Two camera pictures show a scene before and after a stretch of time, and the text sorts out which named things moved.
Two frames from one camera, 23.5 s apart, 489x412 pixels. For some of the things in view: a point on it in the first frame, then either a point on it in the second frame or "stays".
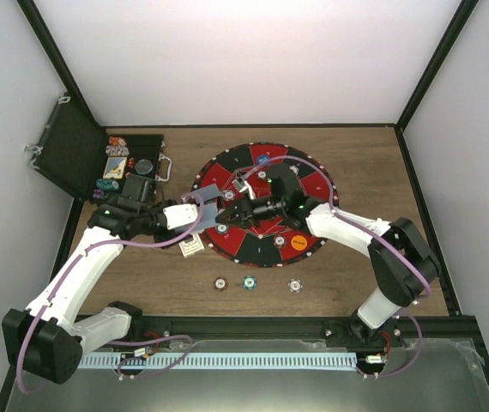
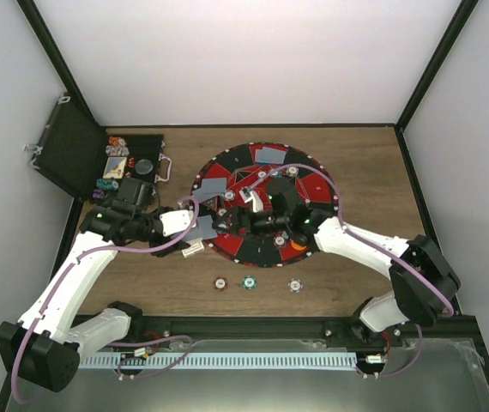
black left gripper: [159, 237] stays
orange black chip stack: [220, 284] stays
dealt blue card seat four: [208, 192] -> [214, 185]
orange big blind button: [298, 242] stays
